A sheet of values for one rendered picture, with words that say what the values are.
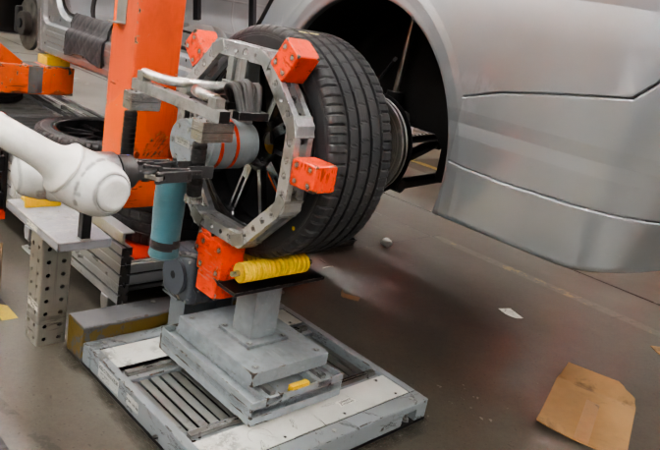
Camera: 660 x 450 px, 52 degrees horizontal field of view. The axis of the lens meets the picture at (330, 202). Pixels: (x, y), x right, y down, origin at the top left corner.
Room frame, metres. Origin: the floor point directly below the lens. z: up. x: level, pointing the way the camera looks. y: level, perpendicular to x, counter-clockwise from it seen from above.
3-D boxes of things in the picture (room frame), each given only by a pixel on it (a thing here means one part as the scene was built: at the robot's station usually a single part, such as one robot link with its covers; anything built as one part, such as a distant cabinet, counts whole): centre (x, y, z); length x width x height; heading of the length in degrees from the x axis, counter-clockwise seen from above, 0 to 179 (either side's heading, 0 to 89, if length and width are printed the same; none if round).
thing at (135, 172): (1.46, 0.44, 0.83); 0.09 x 0.08 x 0.07; 136
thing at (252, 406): (1.98, 0.17, 0.13); 0.50 x 0.36 x 0.10; 46
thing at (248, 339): (1.98, 0.17, 0.32); 0.40 x 0.30 x 0.28; 46
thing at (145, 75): (1.84, 0.44, 1.03); 0.19 x 0.18 x 0.11; 136
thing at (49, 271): (2.11, 0.89, 0.21); 0.10 x 0.10 x 0.42; 46
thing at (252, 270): (1.84, 0.13, 0.51); 0.29 x 0.06 x 0.06; 136
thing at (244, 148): (1.80, 0.33, 0.85); 0.21 x 0.14 x 0.14; 136
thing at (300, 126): (1.86, 0.28, 0.85); 0.54 x 0.07 x 0.54; 46
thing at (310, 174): (1.64, 0.05, 0.85); 0.09 x 0.08 x 0.07; 46
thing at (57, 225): (2.09, 0.87, 0.44); 0.43 x 0.17 x 0.03; 46
